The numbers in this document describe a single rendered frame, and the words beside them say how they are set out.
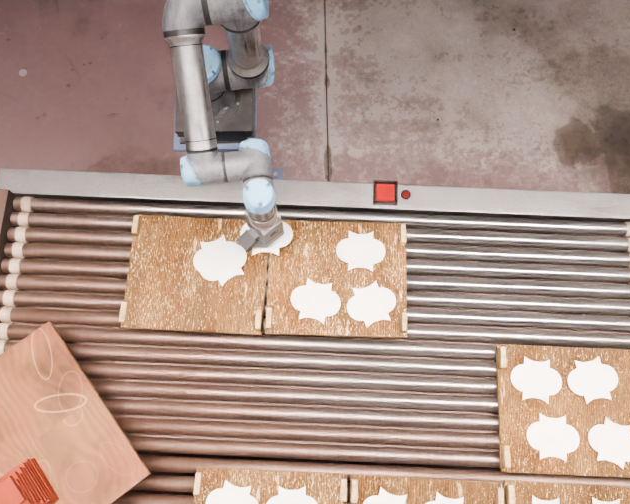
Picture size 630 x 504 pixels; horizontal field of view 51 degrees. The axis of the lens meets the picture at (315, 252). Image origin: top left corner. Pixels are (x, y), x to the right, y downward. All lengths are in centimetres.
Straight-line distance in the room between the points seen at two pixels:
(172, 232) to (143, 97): 143
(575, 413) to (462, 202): 69
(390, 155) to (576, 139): 89
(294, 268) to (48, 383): 74
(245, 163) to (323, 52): 185
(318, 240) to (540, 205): 70
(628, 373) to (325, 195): 102
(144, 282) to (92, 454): 50
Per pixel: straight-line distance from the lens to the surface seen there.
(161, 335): 198
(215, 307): 195
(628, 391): 209
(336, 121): 321
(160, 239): 204
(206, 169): 162
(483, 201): 212
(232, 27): 165
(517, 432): 197
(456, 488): 193
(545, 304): 207
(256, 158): 162
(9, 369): 197
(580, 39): 370
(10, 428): 195
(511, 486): 193
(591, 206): 222
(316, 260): 196
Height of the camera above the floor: 282
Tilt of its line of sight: 73 degrees down
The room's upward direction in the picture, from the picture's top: 1 degrees clockwise
